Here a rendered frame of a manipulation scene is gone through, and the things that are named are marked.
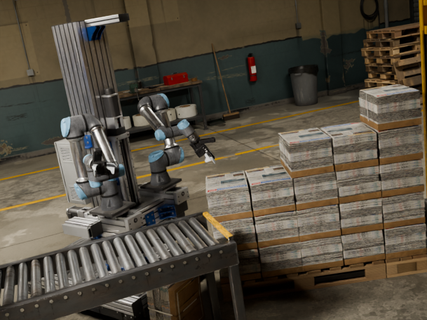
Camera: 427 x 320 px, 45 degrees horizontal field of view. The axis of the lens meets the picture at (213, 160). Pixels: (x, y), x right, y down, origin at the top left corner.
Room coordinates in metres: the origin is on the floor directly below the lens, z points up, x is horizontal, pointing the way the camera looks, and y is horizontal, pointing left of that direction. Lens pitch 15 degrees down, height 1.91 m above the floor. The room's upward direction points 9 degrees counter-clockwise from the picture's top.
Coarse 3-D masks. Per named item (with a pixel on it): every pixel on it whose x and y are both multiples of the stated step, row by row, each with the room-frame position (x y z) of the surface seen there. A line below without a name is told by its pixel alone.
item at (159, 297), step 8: (192, 280) 2.97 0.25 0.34; (160, 288) 2.88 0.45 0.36; (168, 288) 2.85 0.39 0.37; (184, 288) 2.90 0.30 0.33; (192, 288) 2.96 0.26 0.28; (200, 288) 3.05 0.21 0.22; (152, 296) 2.91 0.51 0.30; (160, 296) 2.88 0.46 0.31; (168, 296) 2.85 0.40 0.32; (176, 296) 2.83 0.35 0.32; (184, 296) 2.89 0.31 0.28; (192, 296) 2.96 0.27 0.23; (152, 304) 2.93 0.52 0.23; (160, 304) 2.89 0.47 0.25; (168, 304) 2.85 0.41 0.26; (176, 304) 2.83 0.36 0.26; (184, 304) 2.89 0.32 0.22
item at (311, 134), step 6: (288, 132) 3.55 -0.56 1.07; (294, 132) 3.52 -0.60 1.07; (300, 132) 3.50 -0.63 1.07; (306, 132) 3.47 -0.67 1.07; (312, 132) 3.44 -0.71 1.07; (318, 132) 3.42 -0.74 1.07; (288, 138) 3.36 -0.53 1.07; (294, 138) 3.34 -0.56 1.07; (300, 138) 3.32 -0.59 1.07; (306, 138) 3.29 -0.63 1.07; (312, 138) 3.27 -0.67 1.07; (318, 138) 3.25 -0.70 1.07; (324, 138) 3.22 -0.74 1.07; (330, 138) 3.22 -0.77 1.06
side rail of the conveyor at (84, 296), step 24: (168, 264) 2.31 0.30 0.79; (192, 264) 2.35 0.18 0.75; (216, 264) 2.39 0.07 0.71; (72, 288) 2.19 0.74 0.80; (96, 288) 2.21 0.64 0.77; (120, 288) 2.24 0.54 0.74; (144, 288) 2.27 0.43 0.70; (0, 312) 2.08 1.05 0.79; (24, 312) 2.11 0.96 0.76; (48, 312) 2.14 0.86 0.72; (72, 312) 2.17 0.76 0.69
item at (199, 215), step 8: (192, 216) 2.89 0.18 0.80; (200, 216) 2.89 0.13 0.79; (160, 224) 2.83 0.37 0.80; (168, 224) 2.83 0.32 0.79; (176, 224) 2.84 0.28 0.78; (128, 232) 2.78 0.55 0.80; (136, 232) 2.77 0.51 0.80; (144, 232) 2.79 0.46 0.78; (168, 232) 2.83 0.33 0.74; (96, 240) 2.74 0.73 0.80; (104, 240) 2.72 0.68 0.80; (112, 240) 2.73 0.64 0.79; (136, 240) 2.77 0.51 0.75; (176, 240) 2.84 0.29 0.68; (64, 248) 2.69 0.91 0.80; (72, 248) 2.67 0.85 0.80; (88, 248) 2.69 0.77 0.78; (40, 256) 2.63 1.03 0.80; (64, 256) 2.65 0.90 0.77; (104, 256) 2.71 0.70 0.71; (8, 264) 2.59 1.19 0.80; (16, 264) 2.57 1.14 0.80; (80, 264) 2.67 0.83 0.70; (16, 272) 2.57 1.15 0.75; (56, 272) 2.63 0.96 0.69; (16, 280) 2.57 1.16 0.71
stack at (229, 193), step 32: (224, 192) 3.21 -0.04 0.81; (256, 192) 3.22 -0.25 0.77; (288, 192) 3.22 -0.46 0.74; (320, 192) 3.21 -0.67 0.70; (352, 192) 3.21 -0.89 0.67; (224, 224) 3.21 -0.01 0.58; (256, 224) 3.21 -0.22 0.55; (288, 224) 3.21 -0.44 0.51; (320, 224) 3.21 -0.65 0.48; (352, 224) 3.21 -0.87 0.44; (256, 256) 3.22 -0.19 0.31; (288, 256) 3.22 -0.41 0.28; (320, 256) 3.22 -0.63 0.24; (352, 256) 3.21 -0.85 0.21; (224, 288) 3.21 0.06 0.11; (288, 288) 3.23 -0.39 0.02
